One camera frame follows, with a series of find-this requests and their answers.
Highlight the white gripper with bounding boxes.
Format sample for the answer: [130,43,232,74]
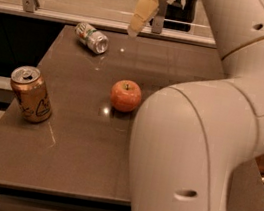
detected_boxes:
[127,0,174,38]

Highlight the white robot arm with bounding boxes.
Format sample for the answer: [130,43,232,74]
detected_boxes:
[129,0,264,211]

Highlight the gold soda can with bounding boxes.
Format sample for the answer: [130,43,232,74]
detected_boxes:
[10,66,52,123]

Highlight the black office chair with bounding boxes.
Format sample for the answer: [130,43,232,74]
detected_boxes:
[163,0,197,32]

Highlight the red orange apple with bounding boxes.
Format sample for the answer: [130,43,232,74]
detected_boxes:
[110,80,142,113]

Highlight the middle metal railing bracket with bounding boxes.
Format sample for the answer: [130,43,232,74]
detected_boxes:
[151,0,167,34]

